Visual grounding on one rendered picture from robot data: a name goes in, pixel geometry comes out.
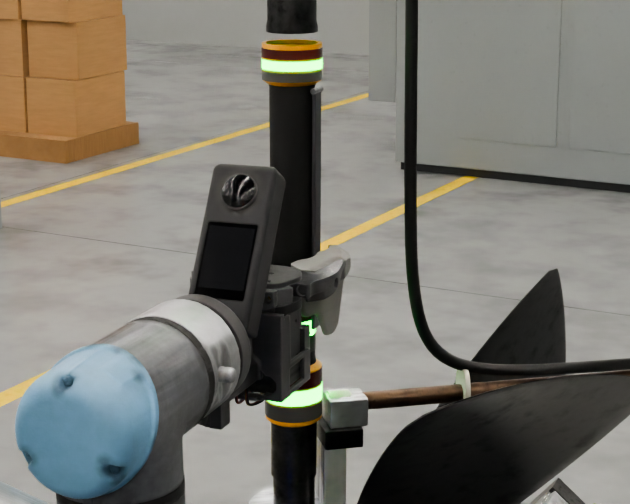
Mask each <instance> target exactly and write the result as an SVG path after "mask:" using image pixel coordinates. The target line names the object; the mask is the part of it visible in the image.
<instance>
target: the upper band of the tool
mask: <svg viewBox="0 0 630 504"><path fill-rule="evenodd" d="M281 43H304V44H281ZM262 48H264V49H270V50H284V51H299V50H314V49H319V48H322V42H321V41H316V40H306V39H279V40H268V41H264V42H262ZM262 59H263V60H267V61H275V62H308V61H316V60H321V59H322V57H321V58H317V59H310V60H274V59H266V58H263V57H262ZM262 70H263V71H266V72H271V73H287V74H296V73H312V72H318V71H321V70H322V68H321V69H319V70H313V71H301V72H282V71H270V70H265V69H262ZM265 82H266V83H268V84H269V85H273V86H283V87H300V86H310V85H315V84H316V83H318V82H319V81H315V82H307V83H276V82H268V81H265Z"/></svg>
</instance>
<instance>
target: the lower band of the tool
mask: <svg viewBox="0 0 630 504"><path fill-rule="evenodd" d="M321 367H322V363H321V361H320V360H318V359H316V362H315V363H314V364H313V365H310V373H313V372H316V371H318V370H319V369H321ZM321 384H322V382H321V383H320V384H319V385H318V386H315V387H313V388H309V389H303V390H296V391H295V392H300V391H307V390H311V389H315V388H317V387H319V386H320V385H321ZM321 400H322V399H321ZM321 400H320V401H321ZM320 401H318V402H316V403H314V404H311V405H306V406H298V407H288V406H280V405H276V404H272V403H270V402H268V401H266V402H268V403H269V404H271V405H274V406H277V407H282V408H304V407H309V406H313V405H316V404H318V403H319V402H320ZM265 417H266V419H267V420H269V421H270V422H271V423H273V424H275V425H278V426H283V427H304V426H308V425H312V424H314V423H316V422H317V421H318V420H320V419H321V417H322V415H321V416H320V417H319V418H317V419H315V420H312V421H308V422H302V423H284V422H278V421H274V420H272V419H270V418H268V417H267V416H266V415H265Z"/></svg>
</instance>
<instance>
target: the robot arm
mask: <svg viewBox="0 0 630 504"><path fill-rule="evenodd" d="M285 185H286V182H285V179H284V177H283V176H282V175H281V174H280V173H279V172H278V171H277V169H276V168H274V167H267V166H252V165H237V164H218V165H216V166H215V168H214V170H213V174H212V179H211V184H210V189H209V194H208V199H207V204H206V209H205V214H204V219H203V224H202V229H201V234H200V239H199V244H198V249H197V254H196V259H195V264H194V269H193V271H192V272H191V277H190V289H189V294H188V295H184V296H180V297H178V298H175V299H173V300H169V301H165V302H162V303H160V304H158V305H156V306H155V307H153V308H151V309H149V310H147V311H146V312H144V313H142V314H140V315H139V316H137V317H135V318H133V319H131V320H130V321H128V322H126V323H125V324H124V325H123V326H121V327H120V328H118V329H116V330H115V331H113V332H111V333H109V334H108V335H106V336H104V337H102V338H101V339H99V340H97V341H95V342H94V343H92V344H90V345H87V346H83V347H80V348H78V349H76V350H74V351H72V352H70V353H68V354H67V355H65V356H64V357H63V358H61V359H60V360H59V361H58V362H57V363H56V364H55V365H54V366H53V367H52V368H51V370H49V371H48V372H46V373H45V374H43V375H42V376H40V377H39V378H38V379H36V380H35V381H34V382H33V383H32V384H31V385H30V386H29V387H28V389H27V390H26V391H25V393H24V395H23V397H22V398H21V401H20V403H19V405H18V409H17V413H16V419H15V435H16V441H17V446H18V449H19V450H20V451H22V453H23V455H24V457H25V459H26V461H27V462H28V469H29V470H30V472H31V473H32V474H33V476H34V477H35V478H36V479H37V480H38V481H39V482H40V483H42V484H43V485H44V486H45V487H47V488H48V489H50V490H51V491H53V492H55V493H56V502H57V504H186V497H185V475H184V466H183V435H184V434H186V433H187V432H188V431H189V430H191V429H192V428H193V427H194V426H196V425H197V424H199V425H202V426H204V427H209V428H213V429H219V430H222V429H223V428H224V427H225V426H227V425H228V424H229V423H230V401H231V400H233V399H234V398H235V402H236V403H237V404H241V403H242V402H243V401H244V400H245V402H246V404H247V405H248V406H255V405H257V404H259V403H262V402H263V401H264V400H266V401H273V402H280V403H282V402H283V401H284V400H286V399H287V398H288V397H289V396H290V395H291V394H293V393H294V392H295V391H296V390H297V389H299V388H300V387H301V386H302V385H303V384H304V383H306V382H307V381H308V380H309V379H310V325H307V324H301V316H302V317H309V316H312V315H314V314H315V315H316V316H317V319H318V322H319V324H320V327H321V330H322V333H323V334H324V335H330V334H332V333H333V332H334V331H335V330H336V328H337V325H338V322H339V315H340V306H341V298H342V290H343V282H344V278H346V276H347V275H348V273H349V270H350V268H351V256H350V255H349V253H348V252H347V251H345V250H344V249H342V248H341V247H339V246H338V245H328V249H326V250H323V251H319V252H317V254H316V255H315V256H313V257H311V258H307V259H301V260H297V261H295V262H293V263H291V267H288V266H280V265H271V260H272V254H273V249H274V243H275V238H276V233H277V227H278V222H279V217H280V211H281V206H282V201H283V195H284V190H285ZM299 378H300V379H299ZM298 379H299V380H298ZM296 380H298V381H297V382H295V381H296ZM294 382H295V383H294ZM293 383H294V384H293ZM292 384H293V385H292ZM290 385H292V386H291V387H290ZM254 392H260V394H257V393H254ZM238 399H241V400H240V401H238ZM261 400H262V401H261ZM249 401H256V402H254V403H249ZM0 504H49V503H47V502H45V501H43V500H40V499H38V498H36V497H34V496H32V495H30V494H28V493H25V492H23V491H21V490H19V489H17V488H15V487H13V486H10V485H8V484H6V483H4V482H2V481H0Z"/></svg>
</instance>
